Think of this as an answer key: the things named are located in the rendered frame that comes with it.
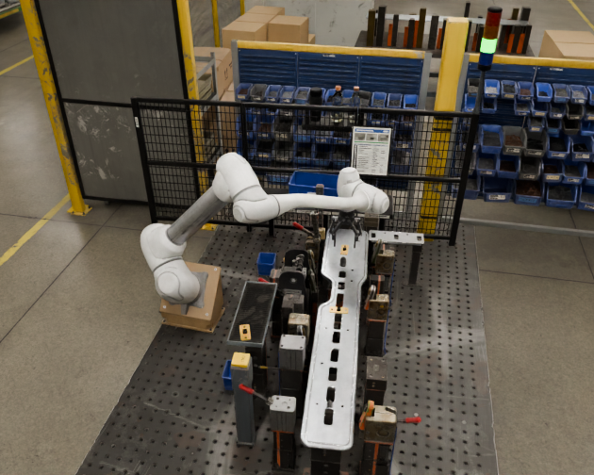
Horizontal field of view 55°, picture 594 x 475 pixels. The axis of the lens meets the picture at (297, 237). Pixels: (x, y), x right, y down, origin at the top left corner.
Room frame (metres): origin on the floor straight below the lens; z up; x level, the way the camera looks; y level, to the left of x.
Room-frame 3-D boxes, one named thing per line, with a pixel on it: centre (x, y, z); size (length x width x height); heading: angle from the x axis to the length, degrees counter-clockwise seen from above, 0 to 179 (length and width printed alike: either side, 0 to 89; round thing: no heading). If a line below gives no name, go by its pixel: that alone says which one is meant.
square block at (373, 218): (2.65, -0.41, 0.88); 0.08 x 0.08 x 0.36; 83
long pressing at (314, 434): (1.91, -0.19, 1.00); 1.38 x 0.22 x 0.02; 173
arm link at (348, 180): (2.38, -0.25, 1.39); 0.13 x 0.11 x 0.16; 41
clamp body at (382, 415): (1.32, -0.30, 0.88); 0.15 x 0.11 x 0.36; 83
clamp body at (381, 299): (1.97, -0.37, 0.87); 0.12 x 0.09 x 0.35; 83
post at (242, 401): (1.48, 0.21, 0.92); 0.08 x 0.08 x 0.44; 83
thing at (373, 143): (2.93, -0.41, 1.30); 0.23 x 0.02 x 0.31; 83
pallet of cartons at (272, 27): (6.97, 0.29, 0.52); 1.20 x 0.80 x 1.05; 166
